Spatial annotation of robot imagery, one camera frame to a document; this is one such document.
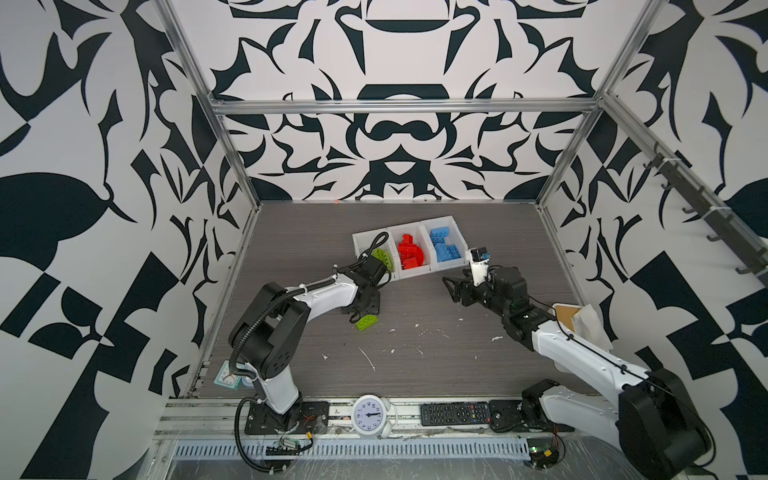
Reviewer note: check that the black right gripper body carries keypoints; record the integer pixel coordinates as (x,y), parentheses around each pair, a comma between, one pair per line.
(486,295)

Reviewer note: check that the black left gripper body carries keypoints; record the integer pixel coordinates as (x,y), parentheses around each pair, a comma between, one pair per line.
(372,306)

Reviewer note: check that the green slanted lego brick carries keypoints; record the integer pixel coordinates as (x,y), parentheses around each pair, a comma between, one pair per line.
(366,322)

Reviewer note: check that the blue lego brick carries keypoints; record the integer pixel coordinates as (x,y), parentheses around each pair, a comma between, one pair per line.
(446,252)

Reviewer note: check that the blue lego brick studs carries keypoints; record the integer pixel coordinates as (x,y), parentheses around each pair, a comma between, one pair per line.
(439,233)

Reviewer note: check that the red D-shaped lego piece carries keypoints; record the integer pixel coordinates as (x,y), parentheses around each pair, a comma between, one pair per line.
(410,253)

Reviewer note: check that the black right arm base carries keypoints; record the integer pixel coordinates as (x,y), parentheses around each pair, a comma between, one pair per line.
(521,416)

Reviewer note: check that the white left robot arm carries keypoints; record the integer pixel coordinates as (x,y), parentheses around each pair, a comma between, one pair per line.
(266,338)

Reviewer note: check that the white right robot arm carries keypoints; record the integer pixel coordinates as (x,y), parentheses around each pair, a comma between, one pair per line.
(648,415)

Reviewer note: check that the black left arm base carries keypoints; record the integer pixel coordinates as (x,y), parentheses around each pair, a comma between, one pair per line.
(302,417)

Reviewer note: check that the large green lego plate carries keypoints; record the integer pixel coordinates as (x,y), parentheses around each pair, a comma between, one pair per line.
(383,256)

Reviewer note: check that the white right storage bin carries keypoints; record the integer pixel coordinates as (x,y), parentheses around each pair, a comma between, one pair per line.
(452,239)

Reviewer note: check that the white storage bin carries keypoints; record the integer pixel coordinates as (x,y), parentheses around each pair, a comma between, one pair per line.
(362,240)
(452,239)
(413,229)

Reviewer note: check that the white left storage bin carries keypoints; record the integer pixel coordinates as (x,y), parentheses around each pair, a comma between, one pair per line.
(362,240)

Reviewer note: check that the white middle storage bin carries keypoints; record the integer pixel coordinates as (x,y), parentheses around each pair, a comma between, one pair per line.
(413,229)

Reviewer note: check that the white analog clock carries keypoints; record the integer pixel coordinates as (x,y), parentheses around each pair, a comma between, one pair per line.
(369,415)

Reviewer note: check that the black remote control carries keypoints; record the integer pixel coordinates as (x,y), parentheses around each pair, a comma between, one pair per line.
(455,414)

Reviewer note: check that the small card with clock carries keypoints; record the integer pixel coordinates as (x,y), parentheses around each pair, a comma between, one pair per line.
(224,378)

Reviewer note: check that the electronics board left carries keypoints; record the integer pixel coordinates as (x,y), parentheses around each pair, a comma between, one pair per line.
(289,447)

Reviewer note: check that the electronics board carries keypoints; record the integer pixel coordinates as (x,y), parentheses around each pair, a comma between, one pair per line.
(289,447)
(546,455)

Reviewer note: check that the electronics board right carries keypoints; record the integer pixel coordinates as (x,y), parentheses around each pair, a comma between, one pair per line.
(546,455)

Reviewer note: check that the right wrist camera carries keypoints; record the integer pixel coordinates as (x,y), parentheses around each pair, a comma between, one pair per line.
(479,265)

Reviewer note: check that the white perforated cable tray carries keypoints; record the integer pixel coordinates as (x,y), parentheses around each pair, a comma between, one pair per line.
(516,449)

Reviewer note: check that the aluminium frame crossbar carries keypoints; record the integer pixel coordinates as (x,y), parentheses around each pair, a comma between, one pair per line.
(404,106)

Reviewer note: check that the black hook rail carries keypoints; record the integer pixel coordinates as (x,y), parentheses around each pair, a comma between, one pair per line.
(704,204)

